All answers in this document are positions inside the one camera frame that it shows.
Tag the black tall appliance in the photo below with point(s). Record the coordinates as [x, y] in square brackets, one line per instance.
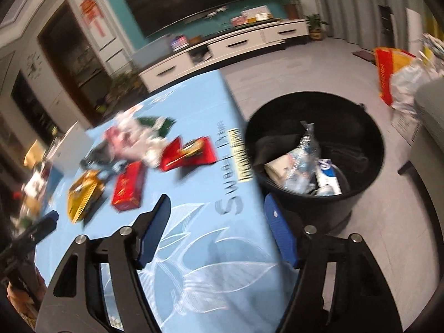
[385, 17]

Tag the black trash bin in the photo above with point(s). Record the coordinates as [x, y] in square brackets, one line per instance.
[270, 125]

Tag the pink snack packet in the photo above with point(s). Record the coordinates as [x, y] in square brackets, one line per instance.
[119, 140]

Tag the green snack bag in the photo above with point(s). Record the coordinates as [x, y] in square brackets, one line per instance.
[156, 125]

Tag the small potted plant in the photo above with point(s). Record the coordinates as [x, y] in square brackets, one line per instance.
[315, 24]

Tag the red knot wall decoration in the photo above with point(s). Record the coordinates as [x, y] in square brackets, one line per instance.
[92, 14]

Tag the white printed paper bag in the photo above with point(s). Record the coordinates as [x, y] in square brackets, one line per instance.
[404, 125]

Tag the red flat packet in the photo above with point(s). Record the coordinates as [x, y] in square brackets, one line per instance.
[238, 20]

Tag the black wall clock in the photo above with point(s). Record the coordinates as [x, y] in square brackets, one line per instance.
[33, 63]

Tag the blue printed tablecloth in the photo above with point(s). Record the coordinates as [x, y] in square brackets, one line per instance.
[194, 111]

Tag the beige paper carton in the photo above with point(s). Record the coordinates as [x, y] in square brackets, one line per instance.
[277, 168]

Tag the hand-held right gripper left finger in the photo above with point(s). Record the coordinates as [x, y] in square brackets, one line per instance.
[151, 236]

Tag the clear plastic bottle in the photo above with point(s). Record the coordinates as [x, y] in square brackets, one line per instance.
[305, 152]

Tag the grey sofa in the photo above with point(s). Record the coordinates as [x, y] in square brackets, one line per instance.
[430, 118]

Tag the red gold snack packet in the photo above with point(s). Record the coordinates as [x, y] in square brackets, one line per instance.
[173, 159]

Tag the beige box on cabinet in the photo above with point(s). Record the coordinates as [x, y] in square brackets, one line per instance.
[256, 14]

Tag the red yellow shopping bag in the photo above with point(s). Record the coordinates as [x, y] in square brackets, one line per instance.
[386, 73]

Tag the bushy potted plant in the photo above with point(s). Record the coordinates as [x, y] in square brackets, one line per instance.
[123, 83]

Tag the dark display cabinet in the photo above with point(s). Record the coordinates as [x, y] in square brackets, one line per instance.
[31, 104]

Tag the red blue digital clock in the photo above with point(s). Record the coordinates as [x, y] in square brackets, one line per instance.
[178, 42]

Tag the yellow cloth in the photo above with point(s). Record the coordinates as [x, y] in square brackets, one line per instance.
[33, 152]

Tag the dark wooden doorway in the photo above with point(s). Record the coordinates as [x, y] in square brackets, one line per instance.
[73, 62]

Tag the dark floor mat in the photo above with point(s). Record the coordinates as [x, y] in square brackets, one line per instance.
[364, 56]

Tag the white cardboard box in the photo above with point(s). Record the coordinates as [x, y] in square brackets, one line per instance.
[66, 145]

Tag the white plastic sack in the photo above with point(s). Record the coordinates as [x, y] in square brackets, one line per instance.
[409, 86]

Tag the clear fish tank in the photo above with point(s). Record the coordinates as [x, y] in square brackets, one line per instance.
[152, 53]

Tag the white tv cabinet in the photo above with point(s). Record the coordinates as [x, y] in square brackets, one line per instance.
[236, 43]

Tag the yellow snack packet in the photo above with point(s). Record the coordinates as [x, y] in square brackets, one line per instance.
[83, 190]

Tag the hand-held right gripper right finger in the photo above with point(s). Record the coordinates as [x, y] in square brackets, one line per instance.
[281, 232]

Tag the red carton box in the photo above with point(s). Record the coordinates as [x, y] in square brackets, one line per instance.
[126, 187]

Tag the person's left forearm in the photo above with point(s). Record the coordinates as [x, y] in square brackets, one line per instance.
[19, 308]

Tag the white blue carton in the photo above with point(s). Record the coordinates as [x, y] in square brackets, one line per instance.
[327, 178]

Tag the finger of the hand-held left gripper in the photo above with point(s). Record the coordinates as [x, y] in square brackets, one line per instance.
[41, 224]

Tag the black wrapper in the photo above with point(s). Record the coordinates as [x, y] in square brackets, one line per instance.
[99, 152]

